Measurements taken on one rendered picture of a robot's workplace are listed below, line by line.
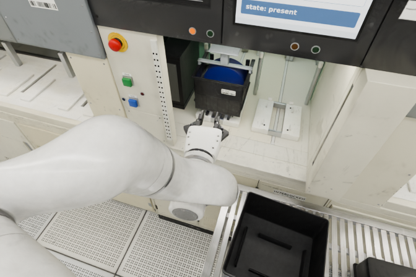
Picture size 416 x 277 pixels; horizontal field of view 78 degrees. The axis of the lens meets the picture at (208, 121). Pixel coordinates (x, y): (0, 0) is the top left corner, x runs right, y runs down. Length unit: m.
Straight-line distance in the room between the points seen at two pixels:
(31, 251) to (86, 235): 1.76
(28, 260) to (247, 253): 0.86
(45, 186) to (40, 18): 0.79
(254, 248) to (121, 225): 1.15
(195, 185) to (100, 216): 1.60
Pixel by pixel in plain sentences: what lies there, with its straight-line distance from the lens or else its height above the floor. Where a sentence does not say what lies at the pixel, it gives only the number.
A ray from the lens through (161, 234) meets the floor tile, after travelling 1.91.
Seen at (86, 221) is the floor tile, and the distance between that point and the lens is 2.09.
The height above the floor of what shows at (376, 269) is 0.86.
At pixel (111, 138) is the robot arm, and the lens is 0.29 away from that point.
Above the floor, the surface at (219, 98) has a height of 1.03.
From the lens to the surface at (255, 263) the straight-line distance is 1.05.
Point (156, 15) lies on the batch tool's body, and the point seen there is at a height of 1.46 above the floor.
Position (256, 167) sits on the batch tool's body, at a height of 0.87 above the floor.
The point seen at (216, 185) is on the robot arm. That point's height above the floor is 1.30.
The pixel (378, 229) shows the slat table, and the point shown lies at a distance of 1.27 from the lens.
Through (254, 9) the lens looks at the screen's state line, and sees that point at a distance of 0.67.
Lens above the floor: 1.77
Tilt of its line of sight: 46 degrees down
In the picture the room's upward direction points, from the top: straight up
